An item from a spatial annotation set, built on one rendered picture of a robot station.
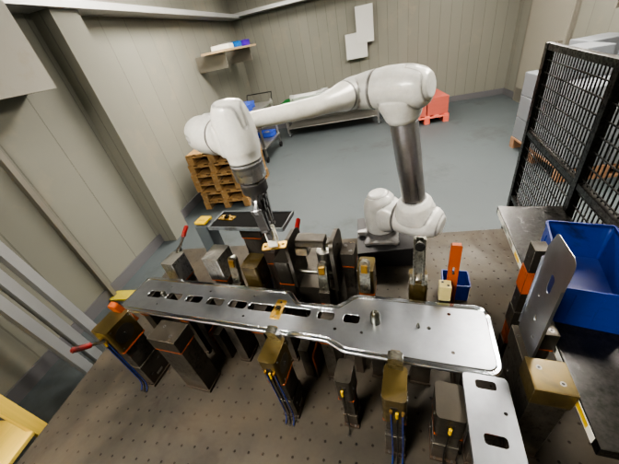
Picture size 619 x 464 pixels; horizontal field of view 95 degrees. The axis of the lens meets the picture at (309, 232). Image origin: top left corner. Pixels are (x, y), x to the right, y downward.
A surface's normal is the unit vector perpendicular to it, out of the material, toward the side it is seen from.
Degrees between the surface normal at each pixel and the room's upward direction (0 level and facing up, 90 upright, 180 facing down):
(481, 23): 90
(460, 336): 0
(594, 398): 0
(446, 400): 0
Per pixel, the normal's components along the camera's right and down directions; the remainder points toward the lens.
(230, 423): -0.18, -0.81
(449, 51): -0.14, 0.58
